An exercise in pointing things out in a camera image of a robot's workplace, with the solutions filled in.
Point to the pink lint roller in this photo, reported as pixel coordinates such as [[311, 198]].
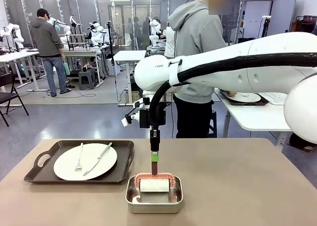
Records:
[[153, 185]]

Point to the teal striped bag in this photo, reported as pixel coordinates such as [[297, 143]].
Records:
[[67, 68]]

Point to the man in dark hoodie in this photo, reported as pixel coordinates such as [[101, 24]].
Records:
[[47, 37]]

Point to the person in dark clothing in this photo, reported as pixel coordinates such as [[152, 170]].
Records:
[[302, 143]]

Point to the wooden shelf black frame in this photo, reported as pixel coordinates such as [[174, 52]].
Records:
[[78, 43]]

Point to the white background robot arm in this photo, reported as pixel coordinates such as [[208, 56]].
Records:
[[97, 32], [63, 29], [154, 29], [12, 31]]

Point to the person in grey hoodie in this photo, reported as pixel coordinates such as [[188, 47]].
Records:
[[198, 30]]

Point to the black folding chair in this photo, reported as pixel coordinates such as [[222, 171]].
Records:
[[11, 97]]

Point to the person in white shirt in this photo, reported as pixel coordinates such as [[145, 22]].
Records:
[[169, 42]]

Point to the grey door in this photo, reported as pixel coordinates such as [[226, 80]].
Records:
[[282, 15]]

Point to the black tripod stand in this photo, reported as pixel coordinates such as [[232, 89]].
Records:
[[111, 47]]

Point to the white round dinner plate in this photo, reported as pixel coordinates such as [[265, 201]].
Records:
[[247, 98], [67, 166]]

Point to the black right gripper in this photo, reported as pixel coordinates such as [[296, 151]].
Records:
[[144, 118]]

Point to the cardboard box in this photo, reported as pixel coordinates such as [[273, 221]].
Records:
[[133, 97]]

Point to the grey plastic step stool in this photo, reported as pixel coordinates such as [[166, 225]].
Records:
[[86, 78]]

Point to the long white lab table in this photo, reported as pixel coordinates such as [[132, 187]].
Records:
[[17, 55]]

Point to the black light stand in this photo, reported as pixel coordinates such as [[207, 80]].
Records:
[[265, 25]]

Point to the white side table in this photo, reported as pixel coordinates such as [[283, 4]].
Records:
[[260, 117]]

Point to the clothes rack with red garment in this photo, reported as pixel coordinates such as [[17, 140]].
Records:
[[301, 25]]

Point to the silver metal table knife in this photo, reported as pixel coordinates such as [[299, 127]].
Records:
[[99, 159]]

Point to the black stool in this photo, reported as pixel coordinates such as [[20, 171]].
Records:
[[213, 122]]

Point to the square stainless steel tray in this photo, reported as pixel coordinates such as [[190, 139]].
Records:
[[153, 207]]

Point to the brown plastic serving tray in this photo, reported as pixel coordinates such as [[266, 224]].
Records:
[[263, 102], [37, 176]]

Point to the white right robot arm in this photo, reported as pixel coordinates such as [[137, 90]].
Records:
[[223, 72]]

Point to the person's right hand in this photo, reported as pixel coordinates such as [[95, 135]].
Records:
[[231, 93]]

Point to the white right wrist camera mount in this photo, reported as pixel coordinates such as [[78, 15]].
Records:
[[137, 104]]

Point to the silver metal fork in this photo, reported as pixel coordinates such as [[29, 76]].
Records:
[[79, 159]]

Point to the white standing desk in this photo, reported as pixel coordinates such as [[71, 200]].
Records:
[[128, 55]]

